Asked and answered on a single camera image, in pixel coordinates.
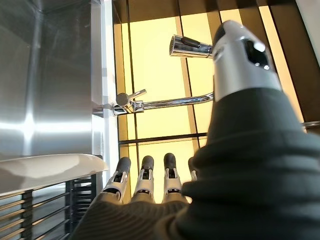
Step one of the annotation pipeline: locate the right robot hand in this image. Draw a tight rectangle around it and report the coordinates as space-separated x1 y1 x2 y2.
71 19 320 240

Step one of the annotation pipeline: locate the cream round plate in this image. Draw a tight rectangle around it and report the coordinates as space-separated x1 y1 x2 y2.
0 153 109 198

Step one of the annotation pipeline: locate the chrome kitchen faucet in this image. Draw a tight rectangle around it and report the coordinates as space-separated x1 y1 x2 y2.
109 34 216 118

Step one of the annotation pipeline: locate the stainless steel sink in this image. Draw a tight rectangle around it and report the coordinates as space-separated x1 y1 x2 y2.
0 0 105 161

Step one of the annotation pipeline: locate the black dish rack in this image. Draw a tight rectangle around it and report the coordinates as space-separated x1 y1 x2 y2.
0 173 98 240

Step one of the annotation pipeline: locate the dark window frame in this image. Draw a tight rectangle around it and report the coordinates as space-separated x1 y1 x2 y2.
112 0 320 208

